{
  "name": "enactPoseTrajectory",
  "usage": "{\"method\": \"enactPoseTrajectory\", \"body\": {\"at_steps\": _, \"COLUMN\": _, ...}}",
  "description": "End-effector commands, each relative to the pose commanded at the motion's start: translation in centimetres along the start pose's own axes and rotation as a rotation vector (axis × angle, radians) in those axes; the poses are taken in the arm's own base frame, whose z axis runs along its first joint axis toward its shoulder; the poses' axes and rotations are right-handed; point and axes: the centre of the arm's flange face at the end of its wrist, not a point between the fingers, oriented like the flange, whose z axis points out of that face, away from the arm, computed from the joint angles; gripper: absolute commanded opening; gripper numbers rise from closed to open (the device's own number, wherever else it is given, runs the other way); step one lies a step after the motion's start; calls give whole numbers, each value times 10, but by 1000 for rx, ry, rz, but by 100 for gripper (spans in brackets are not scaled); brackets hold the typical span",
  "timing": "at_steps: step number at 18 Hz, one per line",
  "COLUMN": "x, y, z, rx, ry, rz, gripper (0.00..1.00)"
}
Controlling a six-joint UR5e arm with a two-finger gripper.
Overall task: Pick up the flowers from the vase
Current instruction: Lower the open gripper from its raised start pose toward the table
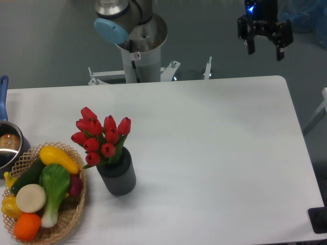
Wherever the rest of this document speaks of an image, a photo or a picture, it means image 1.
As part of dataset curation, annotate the blue plastic bag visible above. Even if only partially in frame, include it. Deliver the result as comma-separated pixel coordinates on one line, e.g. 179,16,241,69
278,1,326,48

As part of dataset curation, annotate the orange fruit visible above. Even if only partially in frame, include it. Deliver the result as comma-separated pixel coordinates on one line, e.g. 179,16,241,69
13,213,41,241

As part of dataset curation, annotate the purple red onion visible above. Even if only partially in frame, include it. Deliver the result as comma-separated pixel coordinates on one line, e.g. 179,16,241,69
68,175,83,197

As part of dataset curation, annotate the woven wicker basket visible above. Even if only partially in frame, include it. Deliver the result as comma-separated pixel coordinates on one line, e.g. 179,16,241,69
1,142,86,244

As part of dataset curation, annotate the white metal base frame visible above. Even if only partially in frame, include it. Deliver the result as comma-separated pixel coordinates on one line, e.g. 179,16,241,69
88,56,213,85

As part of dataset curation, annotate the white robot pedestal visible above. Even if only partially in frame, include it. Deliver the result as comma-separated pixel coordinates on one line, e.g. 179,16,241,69
117,13,168,84

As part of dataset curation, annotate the yellow bell pepper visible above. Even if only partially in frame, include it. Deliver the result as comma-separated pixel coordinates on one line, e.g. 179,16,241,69
2,194,23,219

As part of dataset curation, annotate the yellow squash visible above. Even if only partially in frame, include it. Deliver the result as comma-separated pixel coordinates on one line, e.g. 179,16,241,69
39,145,80,175

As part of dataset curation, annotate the green cucumber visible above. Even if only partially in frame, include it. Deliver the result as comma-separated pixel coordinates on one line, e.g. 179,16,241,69
10,158,45,195

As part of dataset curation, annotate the black device at table edge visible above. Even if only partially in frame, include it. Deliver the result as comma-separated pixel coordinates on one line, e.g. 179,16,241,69
308,207,326,234

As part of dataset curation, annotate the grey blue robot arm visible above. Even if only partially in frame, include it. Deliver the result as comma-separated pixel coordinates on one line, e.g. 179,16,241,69
94,1,293,61

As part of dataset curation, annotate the blue handled saucepan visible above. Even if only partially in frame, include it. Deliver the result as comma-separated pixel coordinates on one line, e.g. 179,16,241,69
1,76,30,179

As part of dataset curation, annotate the dark grey ribbed vase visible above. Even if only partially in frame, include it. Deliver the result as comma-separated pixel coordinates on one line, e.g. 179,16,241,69
97,147,136,196

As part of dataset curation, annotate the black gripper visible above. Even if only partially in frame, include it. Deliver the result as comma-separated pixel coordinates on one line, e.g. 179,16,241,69
237,1,293,61

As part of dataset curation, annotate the white furniture leg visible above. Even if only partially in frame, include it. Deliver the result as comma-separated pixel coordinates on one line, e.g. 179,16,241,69
302,87,326,136

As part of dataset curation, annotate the green bok choy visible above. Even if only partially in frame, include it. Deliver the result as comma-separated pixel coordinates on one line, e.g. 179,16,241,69
39,163,70,228

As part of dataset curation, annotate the red tulip bouquet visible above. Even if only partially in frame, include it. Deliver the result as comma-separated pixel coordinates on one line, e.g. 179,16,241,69
71,107,131,169

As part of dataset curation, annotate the yellow banana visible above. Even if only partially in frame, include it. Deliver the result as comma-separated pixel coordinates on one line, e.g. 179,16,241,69
4,171,17,189

